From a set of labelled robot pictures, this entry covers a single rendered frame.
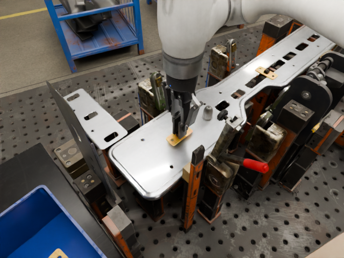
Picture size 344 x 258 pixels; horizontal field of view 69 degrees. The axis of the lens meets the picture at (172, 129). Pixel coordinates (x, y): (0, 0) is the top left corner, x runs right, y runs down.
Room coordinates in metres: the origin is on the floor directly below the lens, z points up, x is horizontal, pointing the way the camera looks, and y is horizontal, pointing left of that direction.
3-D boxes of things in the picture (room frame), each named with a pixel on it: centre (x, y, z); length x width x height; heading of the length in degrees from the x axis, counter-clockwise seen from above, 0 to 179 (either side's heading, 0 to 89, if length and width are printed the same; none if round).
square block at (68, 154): (0.38, 0.27, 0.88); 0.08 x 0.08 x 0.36; 43
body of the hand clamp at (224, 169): (0.35, -0.14, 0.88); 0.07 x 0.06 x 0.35; 43
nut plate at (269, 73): (0.78, -0.37, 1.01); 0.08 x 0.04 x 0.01; 43
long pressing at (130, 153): (0.80, -0.38, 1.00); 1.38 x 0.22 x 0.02; 133
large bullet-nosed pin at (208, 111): (0.55, -0.12, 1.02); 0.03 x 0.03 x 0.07
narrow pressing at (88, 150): (0.30, 0.18, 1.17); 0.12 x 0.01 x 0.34; 43
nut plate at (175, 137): (0.47, -0.02, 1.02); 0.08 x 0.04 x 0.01; 133
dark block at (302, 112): (0.47, -0.35, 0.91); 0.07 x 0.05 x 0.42; 43
